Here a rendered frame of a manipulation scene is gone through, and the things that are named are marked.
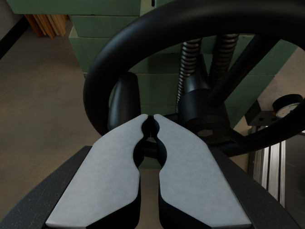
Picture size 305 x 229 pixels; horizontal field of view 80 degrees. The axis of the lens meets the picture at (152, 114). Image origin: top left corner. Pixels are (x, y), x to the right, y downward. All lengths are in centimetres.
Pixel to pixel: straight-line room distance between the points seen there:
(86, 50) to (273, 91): 49
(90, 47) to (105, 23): 6
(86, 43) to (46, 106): 106
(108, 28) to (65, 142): 93
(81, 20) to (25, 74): 137
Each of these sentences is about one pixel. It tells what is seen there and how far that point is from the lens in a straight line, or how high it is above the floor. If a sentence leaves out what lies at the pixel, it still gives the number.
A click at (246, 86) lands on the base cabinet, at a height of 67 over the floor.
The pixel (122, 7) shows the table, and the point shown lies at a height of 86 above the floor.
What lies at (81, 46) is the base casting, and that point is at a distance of 40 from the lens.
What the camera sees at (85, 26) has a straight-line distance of 37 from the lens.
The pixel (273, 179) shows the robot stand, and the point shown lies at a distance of 95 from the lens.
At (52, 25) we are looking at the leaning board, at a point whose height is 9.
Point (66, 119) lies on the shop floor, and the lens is 129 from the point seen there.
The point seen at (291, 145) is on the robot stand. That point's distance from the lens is 110.
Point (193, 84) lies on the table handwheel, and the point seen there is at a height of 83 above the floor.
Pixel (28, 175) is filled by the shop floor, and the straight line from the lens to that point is 122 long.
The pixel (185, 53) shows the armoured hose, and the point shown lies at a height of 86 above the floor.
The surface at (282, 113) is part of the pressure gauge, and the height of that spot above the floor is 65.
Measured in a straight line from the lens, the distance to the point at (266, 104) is 57.
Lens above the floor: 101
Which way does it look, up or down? 57 degrees down
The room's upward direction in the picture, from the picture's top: 2 degrees clockwise
